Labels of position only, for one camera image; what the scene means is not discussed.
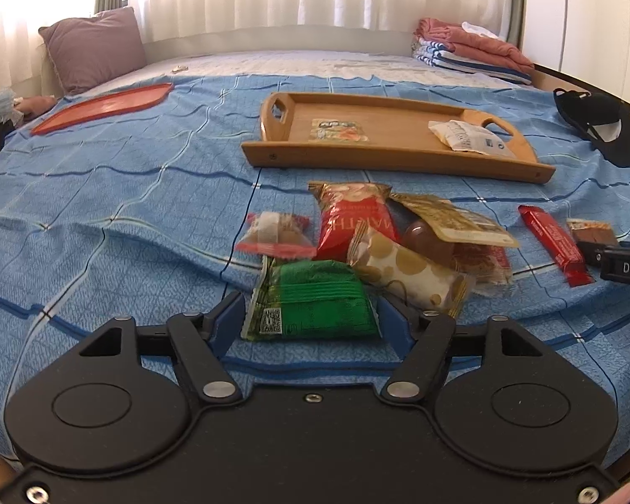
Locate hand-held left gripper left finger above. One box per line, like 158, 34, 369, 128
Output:
78, 290, 246, 405

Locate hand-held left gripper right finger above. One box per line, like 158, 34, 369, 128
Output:
377, 298, 552, 401

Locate red label biscuit packet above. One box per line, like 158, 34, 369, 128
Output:
451, 243, 515, 295
566, 218, 620, 249

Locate red snack bar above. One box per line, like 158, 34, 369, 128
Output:
518, 205, 595, 288

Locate gold dotted white snack packet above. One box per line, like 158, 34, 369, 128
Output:
346, 223, 476, 321

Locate green snack packet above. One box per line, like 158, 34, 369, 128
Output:
240, 258, 383, 341

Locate clear jelly cup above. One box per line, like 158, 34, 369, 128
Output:
402, 219, 455, 268

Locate pink rice snack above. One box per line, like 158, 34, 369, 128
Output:
235, 212, 317, 259

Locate large red snack packet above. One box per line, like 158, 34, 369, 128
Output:
309, 181, 400, 262

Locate beige nut packet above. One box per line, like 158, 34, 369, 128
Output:
388, 193, 520, 249

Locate wooden serving tray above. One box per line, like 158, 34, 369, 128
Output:
240, 92, 556, 186

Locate blue checked bedsheet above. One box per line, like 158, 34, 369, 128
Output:
0, 71, 630, 476

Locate white printed packet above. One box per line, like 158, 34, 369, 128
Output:
428, 119, 507, 155

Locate clear packet with orange print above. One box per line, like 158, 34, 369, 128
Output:
309, 118, 371, 144

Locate stack of folded towels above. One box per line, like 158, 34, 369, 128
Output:
417, 18, 535, 71

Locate blue striped folded towels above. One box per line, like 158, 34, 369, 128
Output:
412, 37, 533, 86

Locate orange plastic tray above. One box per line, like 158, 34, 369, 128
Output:
30, 82, 175, 136

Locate white folded cloth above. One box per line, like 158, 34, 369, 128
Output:
461, 21, 499, 39

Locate white patterned mattress cover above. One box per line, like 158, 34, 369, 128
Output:
92, 50, 531, 96

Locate pinkish brown cloth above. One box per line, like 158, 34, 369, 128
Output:
13, 95, 58, 121

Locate purple pillow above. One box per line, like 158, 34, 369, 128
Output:
38, 7, 148, 96

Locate wooden bed frame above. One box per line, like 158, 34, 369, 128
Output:
533, 62, 630, 127

